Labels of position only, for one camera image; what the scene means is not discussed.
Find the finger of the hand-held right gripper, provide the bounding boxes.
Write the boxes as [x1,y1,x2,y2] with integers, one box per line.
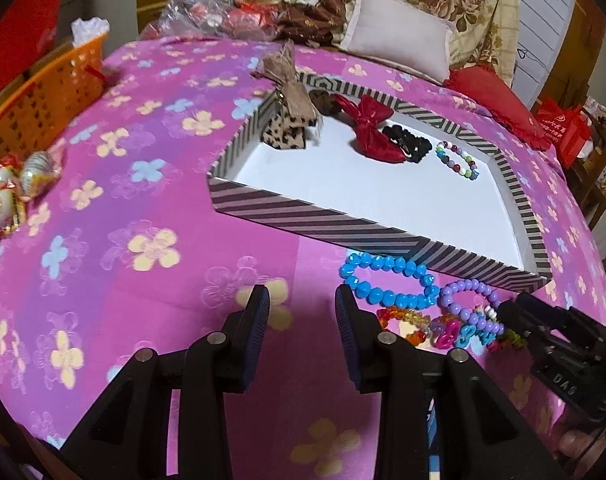
[515,292,576,326]
[497,302,541,347]

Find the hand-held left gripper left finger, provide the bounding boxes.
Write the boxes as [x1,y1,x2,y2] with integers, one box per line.
[58,284,271,480]

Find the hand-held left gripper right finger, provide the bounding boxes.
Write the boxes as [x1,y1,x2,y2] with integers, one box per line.
[334,284,548,480]

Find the green bead bracelet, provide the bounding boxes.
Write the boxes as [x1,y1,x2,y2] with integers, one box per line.
[488,332,528,353]

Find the light blue link bracelet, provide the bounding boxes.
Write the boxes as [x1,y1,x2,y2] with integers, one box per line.
[458,312,504,353]

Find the purple bead bracelet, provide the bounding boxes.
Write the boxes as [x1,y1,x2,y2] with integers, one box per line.
[439,280,504,336]

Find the orange bead bracelet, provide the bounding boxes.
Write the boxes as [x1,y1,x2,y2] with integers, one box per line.
[377,305,434,346]

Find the blue bead bracelet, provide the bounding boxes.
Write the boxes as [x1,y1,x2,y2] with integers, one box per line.
[339,252,440,309]

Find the striped cardboard box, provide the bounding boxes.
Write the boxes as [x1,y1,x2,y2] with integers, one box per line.
[205,72,554,293]

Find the mixed colour bead bracelet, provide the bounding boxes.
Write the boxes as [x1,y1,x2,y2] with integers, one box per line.
[435,141,480,181]

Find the black scrunchie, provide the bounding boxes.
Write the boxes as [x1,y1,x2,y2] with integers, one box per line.
[382,122,434,163]

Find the leopard print bow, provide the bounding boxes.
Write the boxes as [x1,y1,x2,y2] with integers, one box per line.
[260,110,324,151]

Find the red ribbon bow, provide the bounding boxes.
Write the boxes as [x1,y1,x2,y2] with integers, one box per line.
[333,94,414,163]

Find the dark brown hair tie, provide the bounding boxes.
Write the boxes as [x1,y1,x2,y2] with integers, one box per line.
[309,89,341,116]

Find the brown burlap bow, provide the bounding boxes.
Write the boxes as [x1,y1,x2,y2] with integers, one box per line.
[253,40,316,118]

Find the person's right hand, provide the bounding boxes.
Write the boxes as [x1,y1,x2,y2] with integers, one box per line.
[558,430,601,466]

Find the red shopping bag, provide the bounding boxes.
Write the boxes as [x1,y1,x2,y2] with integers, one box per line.
[535,97,594,166]

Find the pink floral bedsheet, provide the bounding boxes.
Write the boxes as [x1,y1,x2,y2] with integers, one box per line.
[0,37,606,480]

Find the red frilled pillow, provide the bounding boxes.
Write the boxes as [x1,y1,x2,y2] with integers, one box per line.
[443,65,551,148]

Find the shiny wrapped candy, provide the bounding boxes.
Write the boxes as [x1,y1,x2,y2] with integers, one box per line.
[20,152,61,201]
[0,187,29,236]
[0,156,23,196]

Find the white pillow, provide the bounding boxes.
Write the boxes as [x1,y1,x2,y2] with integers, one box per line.
[340,0,456,83]

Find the cream floral quilt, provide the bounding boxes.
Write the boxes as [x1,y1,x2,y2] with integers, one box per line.
[288,0,526,86]

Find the orange plastic basket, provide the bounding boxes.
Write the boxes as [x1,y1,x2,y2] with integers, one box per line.
[0,35,109,148]

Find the brown patterned cloth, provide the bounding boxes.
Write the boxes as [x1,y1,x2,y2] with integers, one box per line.
[273,0,349,43]

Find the pile of clear plastic bags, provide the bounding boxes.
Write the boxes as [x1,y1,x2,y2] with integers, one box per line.
[155,0,284,41]

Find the white plastic bag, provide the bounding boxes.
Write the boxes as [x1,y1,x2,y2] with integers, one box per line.
[72,17,110,43]

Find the red plastic chair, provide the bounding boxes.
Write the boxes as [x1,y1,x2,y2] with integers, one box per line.
[0,0,66,96]

